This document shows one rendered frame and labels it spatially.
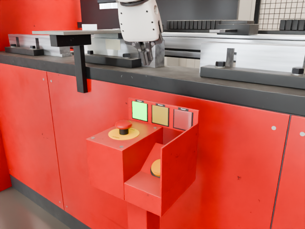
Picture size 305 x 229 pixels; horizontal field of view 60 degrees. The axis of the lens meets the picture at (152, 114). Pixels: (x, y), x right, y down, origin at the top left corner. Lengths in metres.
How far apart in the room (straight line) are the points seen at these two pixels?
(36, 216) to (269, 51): 1.45
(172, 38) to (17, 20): 1.02
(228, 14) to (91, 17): 0.97
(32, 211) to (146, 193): 1.27
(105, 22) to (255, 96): 1.37
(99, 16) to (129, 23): 1.23
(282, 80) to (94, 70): 0.62
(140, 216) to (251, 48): 0.53
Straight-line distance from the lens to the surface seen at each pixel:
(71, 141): 1.23
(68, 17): 2.06
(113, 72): 0.92
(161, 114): 0.64
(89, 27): 1.07
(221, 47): 0.82
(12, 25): 1.85
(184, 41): 1.19
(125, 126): 0.59
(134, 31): 0.70
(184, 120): 0.61
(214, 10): 1.42
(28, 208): 1.80
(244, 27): 1.03
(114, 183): 0.60
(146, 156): 0.62
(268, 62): 0.78
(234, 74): 0.75
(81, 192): 1.32
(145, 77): 0.83
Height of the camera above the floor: 1.02
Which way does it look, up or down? 19 degrees down
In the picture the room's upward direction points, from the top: straight up
